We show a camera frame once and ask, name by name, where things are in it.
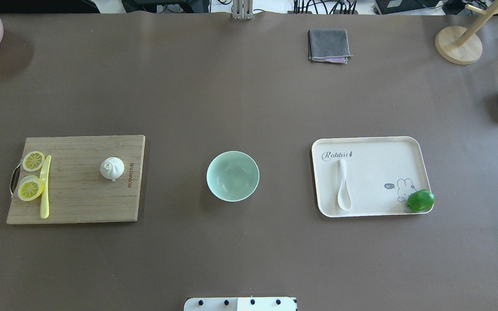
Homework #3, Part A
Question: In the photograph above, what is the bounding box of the white ceramic spoon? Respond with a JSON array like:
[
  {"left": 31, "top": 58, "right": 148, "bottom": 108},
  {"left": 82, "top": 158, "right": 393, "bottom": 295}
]
[{"left": 337, "top": 159, "right": 352, "bottom": 211}]

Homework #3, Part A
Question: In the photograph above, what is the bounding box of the white steamed bun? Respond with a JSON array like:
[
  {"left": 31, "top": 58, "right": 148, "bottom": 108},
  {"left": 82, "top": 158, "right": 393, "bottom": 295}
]
[{"left": 99, "top": 157, "right": 125, "bottom": 181}]

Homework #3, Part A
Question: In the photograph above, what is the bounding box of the pale green bowl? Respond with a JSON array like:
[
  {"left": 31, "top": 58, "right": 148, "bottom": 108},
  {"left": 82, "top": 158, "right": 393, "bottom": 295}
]
[{"left": 206, "top": 150, "right": 260, "bottom": 202}]

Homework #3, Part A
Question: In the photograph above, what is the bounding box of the cream rabbit tray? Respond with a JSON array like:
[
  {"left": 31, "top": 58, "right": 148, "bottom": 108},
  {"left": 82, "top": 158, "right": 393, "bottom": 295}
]
[{"left": 311, "top": 136, "right": 431, "bottom": 217}]

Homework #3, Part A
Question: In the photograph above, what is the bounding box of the grey folded cloth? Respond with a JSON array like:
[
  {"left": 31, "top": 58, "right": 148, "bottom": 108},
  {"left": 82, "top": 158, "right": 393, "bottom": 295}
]
[{"left": 308, "top": 29, "right": 352, "bottom": 64}]

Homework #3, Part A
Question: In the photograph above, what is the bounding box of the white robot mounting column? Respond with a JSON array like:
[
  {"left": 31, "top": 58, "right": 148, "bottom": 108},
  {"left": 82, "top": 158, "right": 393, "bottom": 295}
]
[{"left": 183, "top": 296, "right": 298, "bottom": 311}]

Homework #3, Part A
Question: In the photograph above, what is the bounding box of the bamboo cutting board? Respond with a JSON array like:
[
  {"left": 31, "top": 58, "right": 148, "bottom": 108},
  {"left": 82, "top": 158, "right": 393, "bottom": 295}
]
[{"left": 6, "top": 135, "right": 146, "bottom": 225}]

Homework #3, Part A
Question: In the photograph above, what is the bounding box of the green lime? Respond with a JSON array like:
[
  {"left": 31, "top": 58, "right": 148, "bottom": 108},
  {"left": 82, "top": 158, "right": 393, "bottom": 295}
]
[{"left": 407, "top": 189, "right": 435, "bottom": 213}]

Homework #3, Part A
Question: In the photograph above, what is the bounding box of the upper lemon slice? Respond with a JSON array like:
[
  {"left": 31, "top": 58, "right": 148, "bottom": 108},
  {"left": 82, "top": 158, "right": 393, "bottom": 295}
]
[{"left": 21, "top": 150, "right": 46, "bottom": 172}]

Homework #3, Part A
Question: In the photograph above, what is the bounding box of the lemon slice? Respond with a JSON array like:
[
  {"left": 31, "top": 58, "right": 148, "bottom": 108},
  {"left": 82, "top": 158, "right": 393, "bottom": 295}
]
[
  {"left": 16, "top": 175, "right": 44, "bottom": 201},
  {"left": 21, "top": 150, "right": 46, "bottom": 172}
]

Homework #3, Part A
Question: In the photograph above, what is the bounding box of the lower lemon slice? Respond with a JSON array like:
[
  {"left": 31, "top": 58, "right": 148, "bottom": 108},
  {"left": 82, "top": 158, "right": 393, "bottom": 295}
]
[{"left": 16, "top": 175, "right": 44, "bottom": 201}]

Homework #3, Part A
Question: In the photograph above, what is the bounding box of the wooden mug tree stand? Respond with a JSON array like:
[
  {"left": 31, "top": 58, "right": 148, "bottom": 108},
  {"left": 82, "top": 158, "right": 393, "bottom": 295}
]
[{"left": 434, "top": 0, "right": 498, "bottom": 65}]

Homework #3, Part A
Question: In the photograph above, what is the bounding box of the aluminium frame post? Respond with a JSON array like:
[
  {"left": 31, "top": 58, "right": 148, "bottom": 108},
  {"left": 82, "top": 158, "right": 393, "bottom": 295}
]
[{"left": 232, "top": 0, "right": 253, "bottom": 20}]

